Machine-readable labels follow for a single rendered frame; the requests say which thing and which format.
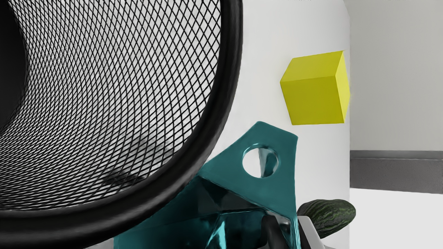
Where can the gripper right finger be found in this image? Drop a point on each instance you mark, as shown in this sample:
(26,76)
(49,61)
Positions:
(308,237)

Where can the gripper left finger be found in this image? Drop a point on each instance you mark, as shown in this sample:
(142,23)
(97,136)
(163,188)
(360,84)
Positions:
(275,235)

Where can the teal faceted mug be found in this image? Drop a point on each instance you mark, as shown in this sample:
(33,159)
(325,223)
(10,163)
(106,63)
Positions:
(225,167)

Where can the dark green striped cucumber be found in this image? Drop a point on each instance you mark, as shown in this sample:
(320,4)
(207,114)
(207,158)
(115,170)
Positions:
(332,214)

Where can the yellow cube block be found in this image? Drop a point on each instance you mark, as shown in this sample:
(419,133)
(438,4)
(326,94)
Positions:
(311,97)

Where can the black mesh pen holder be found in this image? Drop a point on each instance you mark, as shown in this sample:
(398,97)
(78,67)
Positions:
(230,69)

